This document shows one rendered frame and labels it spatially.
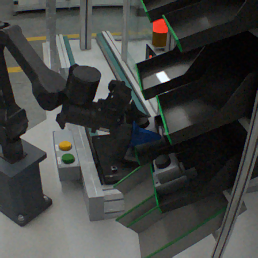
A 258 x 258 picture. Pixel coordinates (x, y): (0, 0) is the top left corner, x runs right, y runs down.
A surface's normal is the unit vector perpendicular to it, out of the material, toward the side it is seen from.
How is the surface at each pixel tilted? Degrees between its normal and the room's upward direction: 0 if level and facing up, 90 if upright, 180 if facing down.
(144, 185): 45
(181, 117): 25
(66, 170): 90
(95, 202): 90
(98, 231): 0
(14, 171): 0
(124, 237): 0
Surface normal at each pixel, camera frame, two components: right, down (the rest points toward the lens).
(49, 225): 0.04, -0.84
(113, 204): 0.25, 0.54
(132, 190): -0.67, -0.59
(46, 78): 0.45, -0.57
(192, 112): -0.38, -0.76
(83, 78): 0.29, -0.70
